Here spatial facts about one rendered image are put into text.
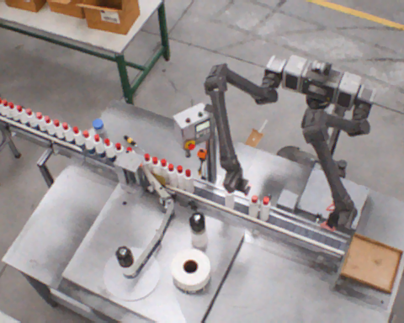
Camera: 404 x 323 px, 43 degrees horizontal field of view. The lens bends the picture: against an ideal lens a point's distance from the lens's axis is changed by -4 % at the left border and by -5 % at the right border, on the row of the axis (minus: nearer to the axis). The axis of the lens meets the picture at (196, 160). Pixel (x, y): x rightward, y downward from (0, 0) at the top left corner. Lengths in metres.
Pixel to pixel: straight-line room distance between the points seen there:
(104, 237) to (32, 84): 2.44
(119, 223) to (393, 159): 2.40
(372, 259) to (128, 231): 1.37
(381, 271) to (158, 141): 1.56
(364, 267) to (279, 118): 1.93
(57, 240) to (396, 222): 1.96
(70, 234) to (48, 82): 2.26
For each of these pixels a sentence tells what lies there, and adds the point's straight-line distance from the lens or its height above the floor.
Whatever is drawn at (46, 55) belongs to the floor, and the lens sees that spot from 5.36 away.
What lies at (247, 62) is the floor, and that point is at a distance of 4.96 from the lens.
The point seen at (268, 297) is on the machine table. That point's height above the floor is 0.83.
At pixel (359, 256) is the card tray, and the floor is 0.83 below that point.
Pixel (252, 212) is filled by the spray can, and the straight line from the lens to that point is 2.92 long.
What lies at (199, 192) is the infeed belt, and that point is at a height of 0.88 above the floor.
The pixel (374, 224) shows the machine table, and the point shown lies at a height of 0.83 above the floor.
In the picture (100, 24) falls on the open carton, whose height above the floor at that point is 0.84.
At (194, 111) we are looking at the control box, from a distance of 2.66.
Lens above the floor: 3.53
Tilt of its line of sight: 56 degrees down
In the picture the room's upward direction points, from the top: 5 degrees counter-clockwise
